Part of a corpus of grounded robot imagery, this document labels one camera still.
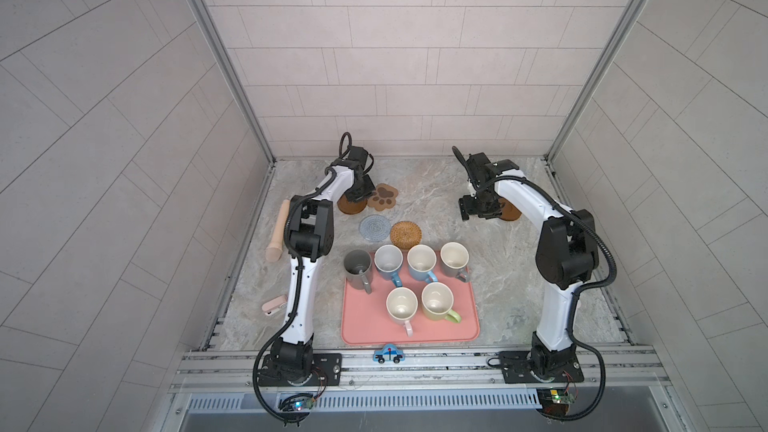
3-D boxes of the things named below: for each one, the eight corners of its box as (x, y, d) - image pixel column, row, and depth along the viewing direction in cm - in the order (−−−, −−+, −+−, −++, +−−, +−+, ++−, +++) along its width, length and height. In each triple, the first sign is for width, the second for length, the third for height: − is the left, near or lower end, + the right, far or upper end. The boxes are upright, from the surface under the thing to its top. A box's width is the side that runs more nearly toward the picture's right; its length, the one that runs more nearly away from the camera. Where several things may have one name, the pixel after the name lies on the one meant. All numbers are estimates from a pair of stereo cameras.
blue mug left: (374, 291, 84) (373, 278, 77) (376, 258, 91) (375, 244, 84) (403, 291, 85) (403, 278, 77) (402, 258, 91) (403, 244, 84)
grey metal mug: (346, 296, 83) (341, 283, 76) (350, 263, 90) (345, 248, 82) (371, 296, 83) (369, 283, 76) (373, 263, 90) (371, 248, 82)
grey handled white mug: (436, 280, 88) (440, 266, 80) (440, 254, 93) (444, 238, 85) (461, 286, 86) (468, 272, 79) (464, 259, 92) (470, 244, 84)
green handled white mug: (421, 327, 78) (423, 318, 72) (419, 293, 84) (421, 282, 77) (455, 327, 78) (460, 318, 72) (451, 293, 84) (456, 282, 77)
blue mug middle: (407, 288, 85) (408, 276, 78) (407, 257, 91) (408, 244, 84) (434, 288, 85) (438, 277, 78) (432, 257, 91) (435, 244, 84)
